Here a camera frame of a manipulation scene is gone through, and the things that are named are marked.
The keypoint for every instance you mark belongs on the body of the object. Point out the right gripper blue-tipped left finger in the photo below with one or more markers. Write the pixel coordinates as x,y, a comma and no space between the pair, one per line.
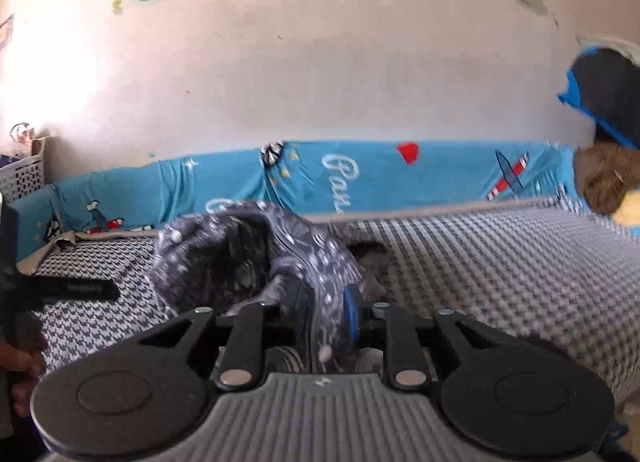
283,326

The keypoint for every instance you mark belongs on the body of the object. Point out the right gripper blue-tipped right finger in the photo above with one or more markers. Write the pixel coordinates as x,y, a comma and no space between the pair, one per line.
389,328

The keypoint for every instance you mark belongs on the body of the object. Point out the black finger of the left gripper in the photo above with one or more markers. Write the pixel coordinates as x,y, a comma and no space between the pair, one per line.
48,288

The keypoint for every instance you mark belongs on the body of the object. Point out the grey doodle-print fleece garment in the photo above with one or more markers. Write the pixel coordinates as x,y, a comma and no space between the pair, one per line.
257,252

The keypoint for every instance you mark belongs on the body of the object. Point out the person's left hand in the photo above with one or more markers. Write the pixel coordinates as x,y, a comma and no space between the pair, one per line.
30,367

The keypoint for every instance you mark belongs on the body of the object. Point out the white perforated plastic basket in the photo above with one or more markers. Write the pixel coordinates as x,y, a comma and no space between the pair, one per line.
25,176

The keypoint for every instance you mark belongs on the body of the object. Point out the houndstooth blue-beige bed mat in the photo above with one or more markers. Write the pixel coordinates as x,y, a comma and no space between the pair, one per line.
547,271

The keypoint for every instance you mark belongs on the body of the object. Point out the blue cartoon-print bed bumper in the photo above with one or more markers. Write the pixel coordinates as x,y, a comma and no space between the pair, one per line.
305,177

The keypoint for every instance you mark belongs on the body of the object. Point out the brown plush toy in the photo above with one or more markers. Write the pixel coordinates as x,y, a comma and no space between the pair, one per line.
607,176

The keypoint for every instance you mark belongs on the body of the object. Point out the blue and black cushion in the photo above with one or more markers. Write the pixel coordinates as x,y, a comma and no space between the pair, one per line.
603,84

